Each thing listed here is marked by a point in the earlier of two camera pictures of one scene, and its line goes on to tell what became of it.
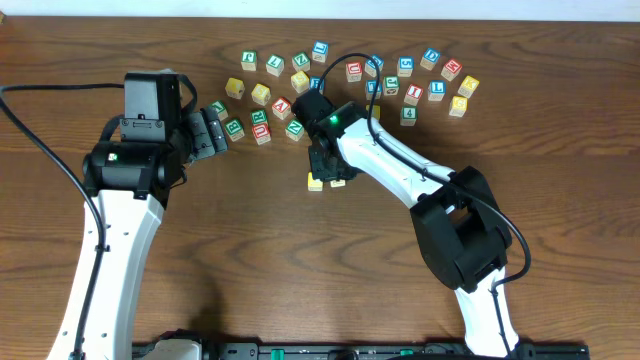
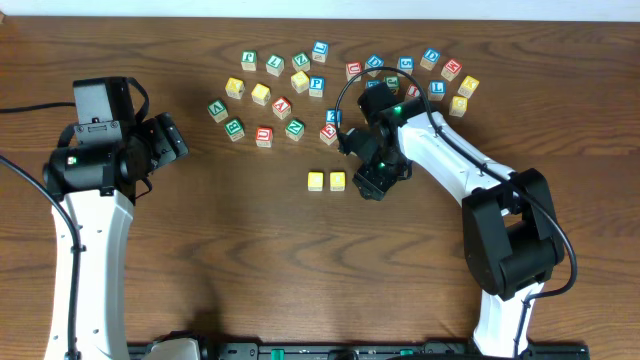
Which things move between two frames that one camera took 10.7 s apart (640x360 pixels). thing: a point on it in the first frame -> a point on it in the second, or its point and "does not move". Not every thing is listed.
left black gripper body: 198,134 -> 163,141
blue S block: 405,66 does not move
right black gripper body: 326,167 -> 376,181
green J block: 391,85 does not move
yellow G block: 458,107 does not move
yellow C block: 314,184 does not move
